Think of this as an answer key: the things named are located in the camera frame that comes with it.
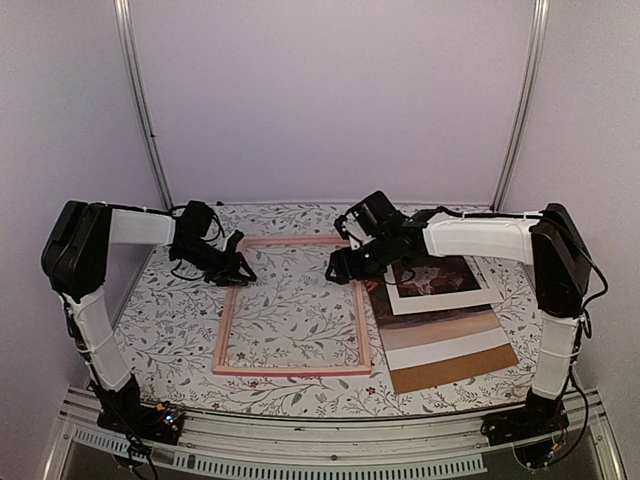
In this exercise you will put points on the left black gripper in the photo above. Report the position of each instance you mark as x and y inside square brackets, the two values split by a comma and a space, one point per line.
[230, 269]

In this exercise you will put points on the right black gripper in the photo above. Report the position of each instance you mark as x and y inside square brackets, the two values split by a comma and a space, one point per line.
[345, 270]

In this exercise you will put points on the clear acrylic sheet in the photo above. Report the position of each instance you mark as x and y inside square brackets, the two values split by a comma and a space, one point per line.
[295, 305]

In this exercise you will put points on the dark photo print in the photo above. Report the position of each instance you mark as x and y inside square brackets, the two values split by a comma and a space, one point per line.
[417, 339]

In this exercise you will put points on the pink wooden picture frame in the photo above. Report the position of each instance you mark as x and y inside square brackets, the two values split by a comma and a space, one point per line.
[290, 370]

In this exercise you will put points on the white mat board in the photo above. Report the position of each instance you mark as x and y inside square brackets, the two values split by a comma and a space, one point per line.
[431, 284]

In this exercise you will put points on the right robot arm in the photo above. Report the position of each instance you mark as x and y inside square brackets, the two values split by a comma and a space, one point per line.
[550, 243]

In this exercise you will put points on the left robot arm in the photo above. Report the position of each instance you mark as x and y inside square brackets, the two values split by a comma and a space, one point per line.
[75, 259]

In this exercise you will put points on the floral table mat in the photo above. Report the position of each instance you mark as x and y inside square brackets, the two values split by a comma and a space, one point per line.
[168, 331]

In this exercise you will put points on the brown backing board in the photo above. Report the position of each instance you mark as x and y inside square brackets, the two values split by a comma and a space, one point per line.
[443, 372]

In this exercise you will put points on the right aluminium post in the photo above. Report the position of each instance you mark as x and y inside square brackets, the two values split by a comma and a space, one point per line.
[532, 64]

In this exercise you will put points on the aluminium post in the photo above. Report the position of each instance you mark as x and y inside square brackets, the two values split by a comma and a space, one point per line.
[532, 64]
[126, 35]

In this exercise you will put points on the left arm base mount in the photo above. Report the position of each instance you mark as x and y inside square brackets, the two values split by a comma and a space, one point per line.
[162, 423]

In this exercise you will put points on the left aluminium post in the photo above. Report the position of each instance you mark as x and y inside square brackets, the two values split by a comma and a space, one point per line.
[126, 35]

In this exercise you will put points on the front aluminium rail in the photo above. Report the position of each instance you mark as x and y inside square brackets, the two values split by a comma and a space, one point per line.
[232, 447]

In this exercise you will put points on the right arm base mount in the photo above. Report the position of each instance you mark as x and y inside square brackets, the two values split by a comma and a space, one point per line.
[541, 432]

